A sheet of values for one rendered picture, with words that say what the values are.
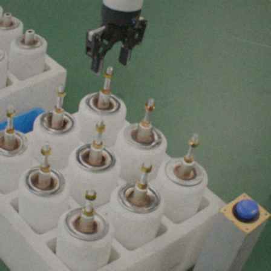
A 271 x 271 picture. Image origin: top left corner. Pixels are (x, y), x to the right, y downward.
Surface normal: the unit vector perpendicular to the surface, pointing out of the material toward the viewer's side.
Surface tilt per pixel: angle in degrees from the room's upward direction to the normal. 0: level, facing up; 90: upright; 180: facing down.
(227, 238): 90
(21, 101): 90
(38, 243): 0
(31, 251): 90
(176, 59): 0
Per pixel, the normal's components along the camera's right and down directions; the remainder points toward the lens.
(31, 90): 0.67, 0.55
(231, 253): -0.73, 0.32
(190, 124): 0.16, -0.76
